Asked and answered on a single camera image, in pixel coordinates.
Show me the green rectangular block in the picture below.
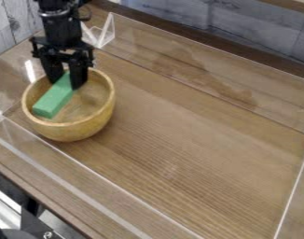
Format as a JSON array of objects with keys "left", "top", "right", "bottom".
[{"left": 32, "top": 72, "right": 73, "bottom": 119}]

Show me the clear acrylic corner bracket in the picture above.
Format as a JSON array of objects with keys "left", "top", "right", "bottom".
[{"left": 81, "top": 14, "right": 116, "bottom": 49}]

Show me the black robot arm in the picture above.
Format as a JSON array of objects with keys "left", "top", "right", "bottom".
[{"left": 28, "top": 0, "right": 93, "bottom": 90}]

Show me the wooden bowl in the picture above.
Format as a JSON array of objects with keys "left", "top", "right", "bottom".
[{"left": 21, "top": 68, "right": 116, "bottom": 142}]

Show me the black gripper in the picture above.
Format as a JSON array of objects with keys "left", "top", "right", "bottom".
[{"left": 29, "top": 8, "right": 93, "bottom": 90}]

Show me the clear acrylic table barrier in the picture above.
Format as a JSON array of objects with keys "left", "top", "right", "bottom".
[{"left": 0, "top": 17, "right": 304, "bottom": 239}]

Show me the black metal bracket with bolt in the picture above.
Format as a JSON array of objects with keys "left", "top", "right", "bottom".
[{"left": 20, "top": 208, "right": 61, "bottom": 239}]

